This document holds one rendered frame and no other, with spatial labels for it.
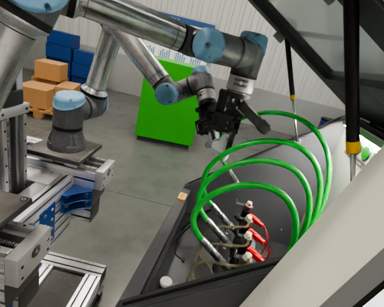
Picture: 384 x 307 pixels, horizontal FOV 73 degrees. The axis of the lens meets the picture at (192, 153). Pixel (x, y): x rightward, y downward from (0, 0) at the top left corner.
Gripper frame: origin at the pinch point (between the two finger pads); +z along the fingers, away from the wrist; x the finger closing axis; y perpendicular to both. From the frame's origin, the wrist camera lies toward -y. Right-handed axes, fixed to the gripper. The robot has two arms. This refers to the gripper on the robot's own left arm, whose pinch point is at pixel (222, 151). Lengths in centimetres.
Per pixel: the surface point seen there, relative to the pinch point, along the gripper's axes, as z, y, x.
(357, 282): 33, -39, 42
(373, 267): 32, -41, 42
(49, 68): -278, 345, -74
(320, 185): 19.5, -28.3, 3.5
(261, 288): 37, -20, 30
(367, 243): 30, -40, 40
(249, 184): 18.2, -21.3, 27.1
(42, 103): -207, 345, -63
